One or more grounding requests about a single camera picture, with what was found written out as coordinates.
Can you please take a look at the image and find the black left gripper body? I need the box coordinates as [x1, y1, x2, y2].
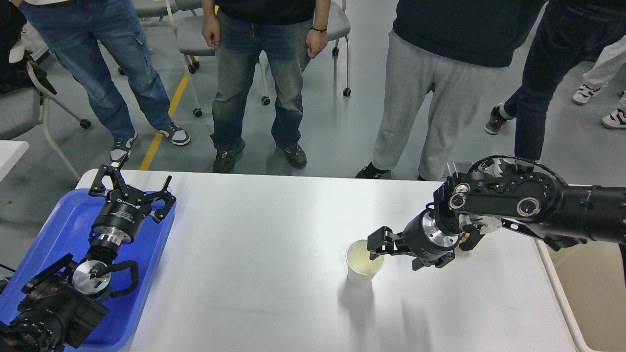
[91, 190, 151, 243]

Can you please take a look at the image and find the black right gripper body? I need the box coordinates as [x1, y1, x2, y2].
[399, 210, 460, 270]

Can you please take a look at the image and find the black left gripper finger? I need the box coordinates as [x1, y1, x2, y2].
[142, 176, 177, 223]
[89, 164, 129, 197]

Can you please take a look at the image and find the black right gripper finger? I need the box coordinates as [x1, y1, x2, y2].
[367, 226, 409, 261]

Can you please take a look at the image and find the white paper cup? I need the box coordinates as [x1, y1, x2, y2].
[346, 239, 385, 287]

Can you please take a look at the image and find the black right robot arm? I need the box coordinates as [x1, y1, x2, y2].
[367, 154, 625, 270]

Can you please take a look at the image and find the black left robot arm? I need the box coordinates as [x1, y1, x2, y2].
[1, 165, 176, 352]

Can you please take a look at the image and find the blue plastic tray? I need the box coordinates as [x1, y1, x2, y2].
[0, 189, 175, 352]

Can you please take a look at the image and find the white side table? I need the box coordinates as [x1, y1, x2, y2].
[0, 140, 29, 181]

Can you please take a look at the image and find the grey chair at left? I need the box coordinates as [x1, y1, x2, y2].
[1, 39, 91, 180]

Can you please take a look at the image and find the person in blue jeans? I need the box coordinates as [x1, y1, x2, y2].
[18, 0, 190, 166]

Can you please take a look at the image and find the grey chair behind left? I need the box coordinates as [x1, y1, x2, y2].
[131, 0, 179, 36]

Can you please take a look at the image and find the grey chair with casters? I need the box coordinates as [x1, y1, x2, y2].
[176, 0, 352, 118]

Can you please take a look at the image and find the beige plastic bin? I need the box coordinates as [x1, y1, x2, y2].
[535, 240, 626, 352]

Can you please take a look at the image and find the person in grey sweatpants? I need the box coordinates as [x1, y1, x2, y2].
[357, 0, 545, 181]

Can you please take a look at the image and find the person in faded jeans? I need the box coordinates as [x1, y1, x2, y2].
[201, 0, 332, 174]

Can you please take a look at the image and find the person in dark trousers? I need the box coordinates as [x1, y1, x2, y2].
[491, 0, 625, 161]

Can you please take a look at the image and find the person in white sneakers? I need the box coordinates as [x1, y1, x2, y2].
[572, 36, 626, 130]

